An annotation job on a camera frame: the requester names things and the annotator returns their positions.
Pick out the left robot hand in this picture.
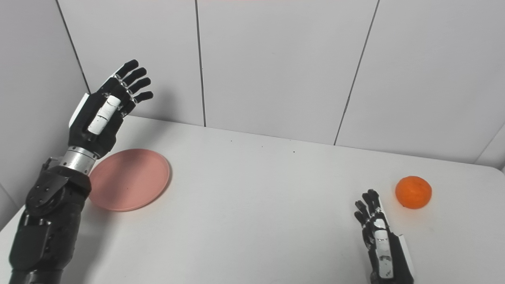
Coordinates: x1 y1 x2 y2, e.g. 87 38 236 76
68 59 154 159

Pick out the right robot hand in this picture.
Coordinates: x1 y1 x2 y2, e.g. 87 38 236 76
354 189 415 284

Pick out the orange fruit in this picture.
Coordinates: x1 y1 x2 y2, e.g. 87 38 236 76
395 176 432 209

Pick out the pink round plate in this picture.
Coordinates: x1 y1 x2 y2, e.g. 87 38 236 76
88 148 172 212

